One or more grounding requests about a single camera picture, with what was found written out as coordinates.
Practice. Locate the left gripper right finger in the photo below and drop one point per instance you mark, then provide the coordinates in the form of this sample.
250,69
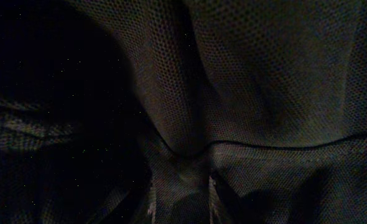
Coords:
214,203

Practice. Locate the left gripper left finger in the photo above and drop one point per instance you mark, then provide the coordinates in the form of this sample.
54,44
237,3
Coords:
151,205

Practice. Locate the black t-shirt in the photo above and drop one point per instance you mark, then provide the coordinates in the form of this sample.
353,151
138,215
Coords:
101,99

